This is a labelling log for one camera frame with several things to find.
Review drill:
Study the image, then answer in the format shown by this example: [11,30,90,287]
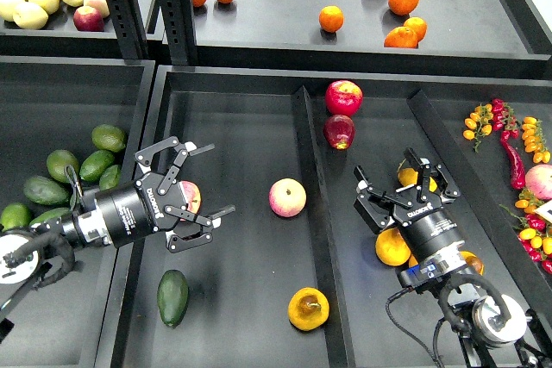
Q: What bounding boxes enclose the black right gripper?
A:
[354,147,465,261]

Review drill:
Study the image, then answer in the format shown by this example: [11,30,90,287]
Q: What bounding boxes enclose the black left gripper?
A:
[95,136,235,253]

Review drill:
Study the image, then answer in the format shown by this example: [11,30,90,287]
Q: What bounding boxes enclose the dark green avocado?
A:
[157,270,189,327]

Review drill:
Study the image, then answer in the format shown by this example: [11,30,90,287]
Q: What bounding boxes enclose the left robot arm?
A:
[1,136,235,336]

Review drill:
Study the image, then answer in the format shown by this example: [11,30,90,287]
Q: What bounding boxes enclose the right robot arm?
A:
[354,148,551,367]

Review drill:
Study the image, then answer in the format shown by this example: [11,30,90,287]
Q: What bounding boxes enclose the yellow pear top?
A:
[397,159,438,192]

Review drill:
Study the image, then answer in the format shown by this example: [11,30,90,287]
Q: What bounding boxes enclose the green avocado by tray edge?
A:
[98,165,122,190]

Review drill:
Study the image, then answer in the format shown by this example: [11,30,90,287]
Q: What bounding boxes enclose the green avocado middle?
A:
[79,149,116,182]

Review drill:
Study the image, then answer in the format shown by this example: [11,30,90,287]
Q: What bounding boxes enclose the green avocado top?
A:
[91,124,127,153]

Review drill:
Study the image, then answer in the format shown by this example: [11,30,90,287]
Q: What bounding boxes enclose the green avocado bottom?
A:
[29,207,71,227]

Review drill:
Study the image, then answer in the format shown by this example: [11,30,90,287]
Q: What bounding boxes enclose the green avocado upper left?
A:
[47,149,80,184]

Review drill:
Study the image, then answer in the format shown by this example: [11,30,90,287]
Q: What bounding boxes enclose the dark avocado left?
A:
[23,176,70,206]

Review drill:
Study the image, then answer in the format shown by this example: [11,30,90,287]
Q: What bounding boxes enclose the bright green avocado far left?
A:
[1,203,33,232]

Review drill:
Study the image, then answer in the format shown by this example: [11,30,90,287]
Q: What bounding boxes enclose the pink apple left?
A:
[179,180,202,214]

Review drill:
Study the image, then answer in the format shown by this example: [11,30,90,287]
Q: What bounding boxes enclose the pink apple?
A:
[268,178,306,218]
[179,180,202,214]

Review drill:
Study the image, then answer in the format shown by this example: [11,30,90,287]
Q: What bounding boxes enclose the dark red apple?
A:
[323,115,355,150]

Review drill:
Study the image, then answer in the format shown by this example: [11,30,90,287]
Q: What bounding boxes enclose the orange cherry tomato cluster left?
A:
[462,103,493,153]

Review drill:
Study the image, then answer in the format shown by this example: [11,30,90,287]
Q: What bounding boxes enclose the orange cherry tomato cluster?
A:
[462,103,493,153]
[522,116,551,164]

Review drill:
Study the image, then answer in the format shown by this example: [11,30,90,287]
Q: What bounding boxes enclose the pink apple centre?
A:
[268,178,306,218]

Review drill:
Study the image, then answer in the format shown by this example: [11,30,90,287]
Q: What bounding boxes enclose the bright red apple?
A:
[325,80,363,117]

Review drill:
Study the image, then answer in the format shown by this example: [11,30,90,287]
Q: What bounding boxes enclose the red chili pepper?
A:
[500,131,525,190]

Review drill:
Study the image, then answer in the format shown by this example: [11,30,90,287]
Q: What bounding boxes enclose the red cherry tomato cluster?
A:
[491,98,519,140]

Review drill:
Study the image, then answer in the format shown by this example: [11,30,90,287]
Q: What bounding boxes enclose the pink apple right edge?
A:
[525,164,552,200]

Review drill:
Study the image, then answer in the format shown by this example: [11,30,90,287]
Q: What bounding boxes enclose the mixed cherry tomatoes lower right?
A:
[500,187,551,275]

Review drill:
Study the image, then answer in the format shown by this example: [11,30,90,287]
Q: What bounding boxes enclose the orange cherry tomato cluster right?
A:
[522,116,551,164]

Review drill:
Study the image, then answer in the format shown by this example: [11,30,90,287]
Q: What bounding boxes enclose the black middle tray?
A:
[99,66,551,367]

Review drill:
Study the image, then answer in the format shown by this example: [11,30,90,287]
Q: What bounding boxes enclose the black tray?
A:
[1,56,155,367]
[99,66,551,367]

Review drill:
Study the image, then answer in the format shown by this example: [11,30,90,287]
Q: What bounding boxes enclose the white label card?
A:
[534,200,552,223]

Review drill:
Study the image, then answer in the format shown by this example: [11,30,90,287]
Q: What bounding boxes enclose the front orange shelf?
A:
[384,26,418,48]

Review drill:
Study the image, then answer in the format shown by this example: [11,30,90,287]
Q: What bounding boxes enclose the black tray divider right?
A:
[408,90,551,334]

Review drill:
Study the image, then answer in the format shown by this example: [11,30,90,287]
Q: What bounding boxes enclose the black tray divider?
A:
[291,86,356,367]
[408,90,551,334]

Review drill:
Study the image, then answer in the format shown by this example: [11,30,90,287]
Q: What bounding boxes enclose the black left tray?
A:
[1,56,155,367]

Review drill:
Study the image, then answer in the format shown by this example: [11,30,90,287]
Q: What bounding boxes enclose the small orange right shelf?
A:
[404,16,428,42]

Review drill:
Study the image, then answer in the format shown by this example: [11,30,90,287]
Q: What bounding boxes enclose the black tray divider left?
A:
[291,86,356,367]

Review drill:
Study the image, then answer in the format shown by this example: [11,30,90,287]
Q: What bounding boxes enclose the black shelf upright right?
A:
[158,0,198,66]

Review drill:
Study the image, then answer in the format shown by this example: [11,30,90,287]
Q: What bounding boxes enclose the black shelf upright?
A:
[158,0,198,66]
[106,0,148,59]

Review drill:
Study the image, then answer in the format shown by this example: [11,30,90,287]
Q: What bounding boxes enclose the black shelf upright left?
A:
[106,0,148,59]

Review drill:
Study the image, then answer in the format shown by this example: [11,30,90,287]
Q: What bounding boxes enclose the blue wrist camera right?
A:
[398,262,443,289]

